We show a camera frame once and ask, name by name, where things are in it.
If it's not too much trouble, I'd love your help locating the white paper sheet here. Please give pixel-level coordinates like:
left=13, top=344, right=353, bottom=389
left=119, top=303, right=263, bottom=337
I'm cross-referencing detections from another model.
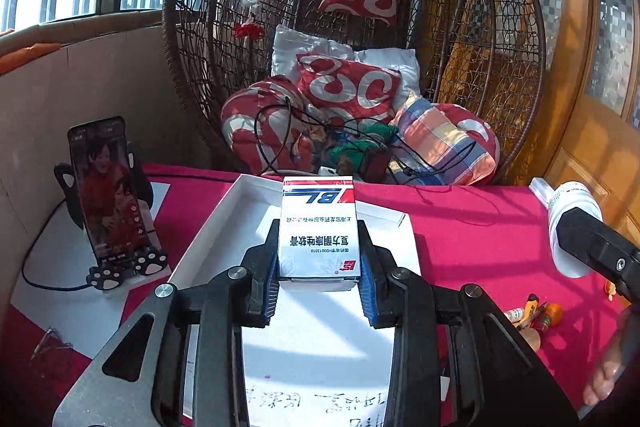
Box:
left=10, top=179, right=173, bottom=358

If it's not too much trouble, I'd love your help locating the white tube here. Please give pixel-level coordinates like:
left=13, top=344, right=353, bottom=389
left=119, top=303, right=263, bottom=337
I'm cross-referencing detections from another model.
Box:
left=529, top=177, right=603, bottom=279

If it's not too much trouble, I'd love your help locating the white cardboard tray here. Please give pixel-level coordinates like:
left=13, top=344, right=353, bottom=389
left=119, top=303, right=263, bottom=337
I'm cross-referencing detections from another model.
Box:
left=167, top=173, right=418, bottom=427

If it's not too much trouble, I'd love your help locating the orange cloth strip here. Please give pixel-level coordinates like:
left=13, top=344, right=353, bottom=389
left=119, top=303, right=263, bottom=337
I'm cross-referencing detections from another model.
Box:
left=20, top=42, right=66, bottom=58

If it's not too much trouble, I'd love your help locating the black cat paw phone stand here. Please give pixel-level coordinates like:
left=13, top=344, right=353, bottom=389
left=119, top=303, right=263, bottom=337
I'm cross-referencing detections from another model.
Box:
left=54, top=142, right=171, bottom=293

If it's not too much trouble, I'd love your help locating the brown cardboard sheet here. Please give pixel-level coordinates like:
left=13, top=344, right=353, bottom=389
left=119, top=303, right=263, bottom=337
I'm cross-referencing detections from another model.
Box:
left=0, top=24, right=221, bottom=323

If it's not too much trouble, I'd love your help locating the person's right hand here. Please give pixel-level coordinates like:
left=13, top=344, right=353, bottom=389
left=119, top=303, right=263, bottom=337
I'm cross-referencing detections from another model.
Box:
left=582, top=307, right=640, bottom=410

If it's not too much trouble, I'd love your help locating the red patterned seat cushion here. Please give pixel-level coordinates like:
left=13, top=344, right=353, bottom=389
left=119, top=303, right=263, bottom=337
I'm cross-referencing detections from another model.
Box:
left=440, top=103, right=501, bottom=178

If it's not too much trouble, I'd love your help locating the black phone charging cable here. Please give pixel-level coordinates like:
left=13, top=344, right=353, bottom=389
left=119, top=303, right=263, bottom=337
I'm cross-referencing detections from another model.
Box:
left=21, top=197, right=101, bottom=293

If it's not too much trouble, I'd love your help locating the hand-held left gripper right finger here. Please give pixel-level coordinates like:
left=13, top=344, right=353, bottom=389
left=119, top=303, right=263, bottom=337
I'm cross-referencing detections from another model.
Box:
left=357, top=219, right=581, bottom=427

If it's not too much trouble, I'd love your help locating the plaid pillow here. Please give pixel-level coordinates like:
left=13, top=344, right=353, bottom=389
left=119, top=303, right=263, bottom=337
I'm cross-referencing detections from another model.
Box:
left=390, top=92, right=488, bottom=185

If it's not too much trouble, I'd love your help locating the white red blue medicine box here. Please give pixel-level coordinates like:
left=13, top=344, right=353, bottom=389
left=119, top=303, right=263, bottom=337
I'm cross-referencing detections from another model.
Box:
left=277, top=176, right=363, bottom=294

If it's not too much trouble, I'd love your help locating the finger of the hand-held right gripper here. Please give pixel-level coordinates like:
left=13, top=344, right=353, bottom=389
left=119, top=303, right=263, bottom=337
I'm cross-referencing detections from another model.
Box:
left=557, top=206, right=640, bottom=303

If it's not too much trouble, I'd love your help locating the brown wicker hanging egg chair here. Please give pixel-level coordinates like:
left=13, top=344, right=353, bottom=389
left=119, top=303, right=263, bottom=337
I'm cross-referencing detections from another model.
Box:
left=161, top=0, right=548, bottom=188

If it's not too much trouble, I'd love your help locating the white pillow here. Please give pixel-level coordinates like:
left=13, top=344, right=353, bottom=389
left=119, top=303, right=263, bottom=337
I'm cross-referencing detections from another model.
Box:
left=271, top=24, right=421, bottom=98

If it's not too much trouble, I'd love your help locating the round red patterned cushion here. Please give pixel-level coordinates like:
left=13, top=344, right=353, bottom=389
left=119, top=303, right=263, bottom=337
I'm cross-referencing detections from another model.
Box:
left=220, top=76, right=321, bottom=175

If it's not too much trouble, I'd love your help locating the red tablecloth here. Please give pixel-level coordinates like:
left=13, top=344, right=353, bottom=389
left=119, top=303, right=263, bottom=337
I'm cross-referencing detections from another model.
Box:
left=0, top=162, right=640, bottom=427

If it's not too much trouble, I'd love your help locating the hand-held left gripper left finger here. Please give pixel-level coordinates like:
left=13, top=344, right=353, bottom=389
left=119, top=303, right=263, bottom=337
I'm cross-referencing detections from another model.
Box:
left=55, top=219, right=282, bottom=427

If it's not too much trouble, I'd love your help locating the wooden glass panel door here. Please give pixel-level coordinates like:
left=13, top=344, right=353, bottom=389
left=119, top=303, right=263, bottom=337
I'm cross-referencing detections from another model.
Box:
left=430, top=0, right=640, bottom=228

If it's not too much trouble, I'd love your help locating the green cloth bundle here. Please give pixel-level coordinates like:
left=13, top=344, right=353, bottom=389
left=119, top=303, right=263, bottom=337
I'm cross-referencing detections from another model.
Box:
left=320, top=119, right=396, bottom=182

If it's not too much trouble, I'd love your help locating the yellow black glue bottle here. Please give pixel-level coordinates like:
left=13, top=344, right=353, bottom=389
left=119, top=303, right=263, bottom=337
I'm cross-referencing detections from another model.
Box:
left=520, top=294, right=544, bottom=323

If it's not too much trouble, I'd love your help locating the black smartphone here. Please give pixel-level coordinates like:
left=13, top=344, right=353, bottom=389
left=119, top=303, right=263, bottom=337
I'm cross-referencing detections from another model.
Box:
left=67, top=116, right=153, bottom=265

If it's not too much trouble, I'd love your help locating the orange tangerine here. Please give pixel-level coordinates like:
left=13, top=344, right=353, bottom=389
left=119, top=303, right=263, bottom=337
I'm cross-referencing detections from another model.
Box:
left=542, top=303, right=564, bottom=328

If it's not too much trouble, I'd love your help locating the tangled black cable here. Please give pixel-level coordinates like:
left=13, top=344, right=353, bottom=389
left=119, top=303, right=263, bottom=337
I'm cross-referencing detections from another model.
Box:
left=254, top=102, right=476, bottom=185

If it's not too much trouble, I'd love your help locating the square red patterned pillow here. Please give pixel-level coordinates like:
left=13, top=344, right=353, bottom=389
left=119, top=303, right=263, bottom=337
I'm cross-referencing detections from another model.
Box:
left=296, top=53, right=403, bottom=125

